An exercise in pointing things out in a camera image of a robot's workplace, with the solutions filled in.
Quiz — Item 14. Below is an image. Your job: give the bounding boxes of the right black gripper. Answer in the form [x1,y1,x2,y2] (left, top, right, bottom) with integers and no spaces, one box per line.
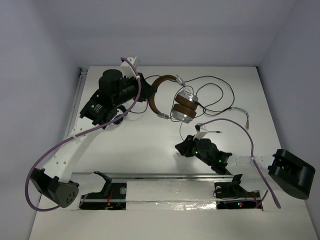
[175,134,213,166]

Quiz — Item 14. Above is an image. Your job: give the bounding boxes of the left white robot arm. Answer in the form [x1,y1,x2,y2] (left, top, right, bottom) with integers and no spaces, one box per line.
[24,69,156,212]

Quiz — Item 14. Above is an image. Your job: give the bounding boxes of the aluminium rail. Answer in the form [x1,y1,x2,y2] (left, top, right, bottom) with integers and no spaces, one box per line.
[62,67,89,140]
[72,171,276,181]

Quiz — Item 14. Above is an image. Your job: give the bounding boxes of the purple cable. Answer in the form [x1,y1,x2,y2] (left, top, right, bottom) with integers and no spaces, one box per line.
[197,118,282,209]
[26,57,143,212]

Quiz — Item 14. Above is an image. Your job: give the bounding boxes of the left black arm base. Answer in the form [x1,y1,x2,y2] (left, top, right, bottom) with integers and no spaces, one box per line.
[79,171,127,211]

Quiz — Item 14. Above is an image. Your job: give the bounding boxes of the aluminium front rail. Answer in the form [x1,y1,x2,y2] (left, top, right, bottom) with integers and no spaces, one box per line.
[72,171,276,181]

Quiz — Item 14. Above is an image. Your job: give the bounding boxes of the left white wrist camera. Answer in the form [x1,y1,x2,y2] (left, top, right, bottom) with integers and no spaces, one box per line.
[120,56,139,77]

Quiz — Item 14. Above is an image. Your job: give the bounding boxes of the thin black headphone cable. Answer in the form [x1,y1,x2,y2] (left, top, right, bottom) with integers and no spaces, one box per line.
[171,84,251,142]

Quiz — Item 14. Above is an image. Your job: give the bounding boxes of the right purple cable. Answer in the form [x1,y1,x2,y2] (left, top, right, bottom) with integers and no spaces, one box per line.
[197,118,282,209]

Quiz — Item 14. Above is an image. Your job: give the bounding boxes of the white black headphones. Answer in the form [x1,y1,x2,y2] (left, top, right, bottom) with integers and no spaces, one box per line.
[104,105,127,126]

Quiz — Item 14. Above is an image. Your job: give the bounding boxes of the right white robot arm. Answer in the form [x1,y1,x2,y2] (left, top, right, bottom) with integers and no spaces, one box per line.
[175,135,316,200]

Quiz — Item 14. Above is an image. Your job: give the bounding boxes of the aluminium left rail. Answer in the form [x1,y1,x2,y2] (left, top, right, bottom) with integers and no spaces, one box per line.
[62,67,89,140]

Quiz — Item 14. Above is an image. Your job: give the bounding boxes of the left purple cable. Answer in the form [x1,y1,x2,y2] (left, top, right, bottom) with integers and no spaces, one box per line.
[26,57,143,212]

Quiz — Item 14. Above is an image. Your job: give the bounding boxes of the brown silver headphones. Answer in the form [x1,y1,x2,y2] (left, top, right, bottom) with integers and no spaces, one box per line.
[148,75,199,124]

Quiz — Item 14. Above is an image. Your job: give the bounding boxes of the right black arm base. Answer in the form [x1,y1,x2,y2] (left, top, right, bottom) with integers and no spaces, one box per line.
[212,174,266,210]

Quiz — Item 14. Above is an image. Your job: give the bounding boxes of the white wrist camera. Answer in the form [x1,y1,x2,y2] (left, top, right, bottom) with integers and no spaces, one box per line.
[120,56,139,77]
[193,124,208,140]

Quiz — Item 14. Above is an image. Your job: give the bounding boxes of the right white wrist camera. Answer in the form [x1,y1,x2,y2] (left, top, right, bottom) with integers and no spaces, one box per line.
[193,124,208,140]

